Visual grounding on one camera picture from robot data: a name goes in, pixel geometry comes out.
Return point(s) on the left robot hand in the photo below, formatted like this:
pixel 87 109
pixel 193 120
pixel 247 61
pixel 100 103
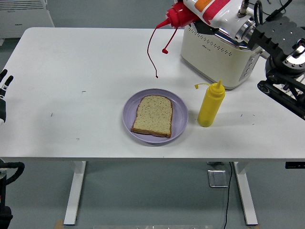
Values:
pixel 2 107

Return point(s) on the red squeeze bottle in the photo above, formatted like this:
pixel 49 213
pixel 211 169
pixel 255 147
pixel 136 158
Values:
pixel 181 16

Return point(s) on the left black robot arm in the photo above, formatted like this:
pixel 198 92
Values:
pixel 4 214

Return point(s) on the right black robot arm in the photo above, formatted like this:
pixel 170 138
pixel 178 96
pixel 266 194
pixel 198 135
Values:
pixel 276 33

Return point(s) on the slice of bread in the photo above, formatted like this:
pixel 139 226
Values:
pixel 153 117

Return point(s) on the white heater appliance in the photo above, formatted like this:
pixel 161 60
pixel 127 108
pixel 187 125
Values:
pixel 21 23

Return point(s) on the white table leg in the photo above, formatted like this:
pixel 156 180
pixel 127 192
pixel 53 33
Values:
pixel 246 190
pixel 74 190

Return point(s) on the purple plate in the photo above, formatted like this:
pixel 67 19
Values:
pixel 178 117

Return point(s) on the yellow squeeze bottle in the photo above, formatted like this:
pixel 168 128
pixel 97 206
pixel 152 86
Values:
pixel 210 107

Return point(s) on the cream and chrome toaster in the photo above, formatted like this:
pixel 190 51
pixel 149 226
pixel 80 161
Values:
pixel 209 57

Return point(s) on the metal floor socket plate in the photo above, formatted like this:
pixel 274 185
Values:
pixel 217 179

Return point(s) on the black table control panel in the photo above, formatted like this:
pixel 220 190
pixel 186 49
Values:
pixel 294 165

